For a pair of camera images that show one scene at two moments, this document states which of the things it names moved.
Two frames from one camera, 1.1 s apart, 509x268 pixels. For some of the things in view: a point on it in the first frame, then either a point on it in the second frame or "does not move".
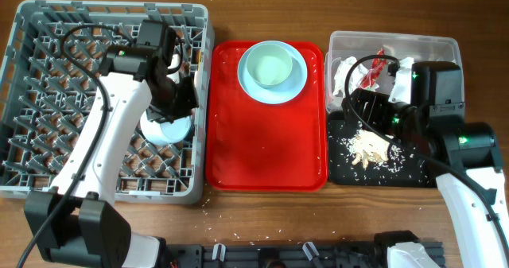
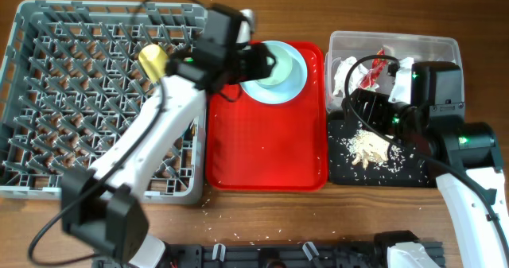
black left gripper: x=190 y=103 to x=251 y=68
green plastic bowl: x=269 y=65 does not move
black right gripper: x=376 y=105 does not move
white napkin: x=355 y=76 does not move
